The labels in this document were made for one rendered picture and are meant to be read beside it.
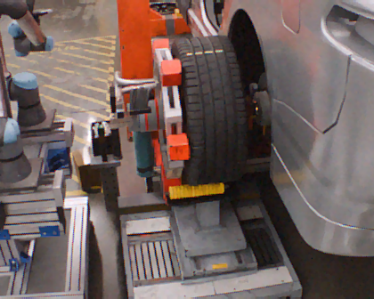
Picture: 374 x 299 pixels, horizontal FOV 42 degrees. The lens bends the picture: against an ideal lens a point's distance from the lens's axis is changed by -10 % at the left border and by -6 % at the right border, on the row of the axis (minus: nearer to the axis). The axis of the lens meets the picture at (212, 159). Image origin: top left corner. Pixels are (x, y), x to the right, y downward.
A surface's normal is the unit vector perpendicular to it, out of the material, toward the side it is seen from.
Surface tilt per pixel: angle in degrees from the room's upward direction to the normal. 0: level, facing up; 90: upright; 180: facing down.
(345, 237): 99
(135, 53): 90
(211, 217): 90
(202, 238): 0
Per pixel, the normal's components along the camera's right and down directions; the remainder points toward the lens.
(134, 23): 0.19, 0.50
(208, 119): 0.18, 0.21
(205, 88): 0.14, -0.16
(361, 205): -0.44, 0.62
